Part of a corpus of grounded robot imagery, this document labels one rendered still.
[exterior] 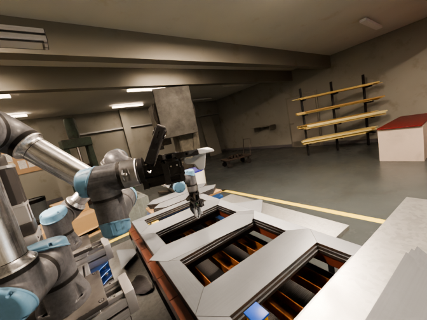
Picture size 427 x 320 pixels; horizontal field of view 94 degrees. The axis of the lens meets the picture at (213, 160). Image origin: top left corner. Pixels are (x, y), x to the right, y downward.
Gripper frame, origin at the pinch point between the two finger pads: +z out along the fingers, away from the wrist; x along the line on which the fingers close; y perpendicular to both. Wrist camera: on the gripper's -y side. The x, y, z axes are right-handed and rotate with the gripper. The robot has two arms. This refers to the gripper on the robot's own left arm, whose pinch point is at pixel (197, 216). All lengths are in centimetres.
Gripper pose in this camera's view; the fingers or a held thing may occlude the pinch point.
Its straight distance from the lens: 149.7
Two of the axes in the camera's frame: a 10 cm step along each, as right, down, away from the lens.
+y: 5.4, 0.2, -8.4
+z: 2.0, 9.7, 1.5
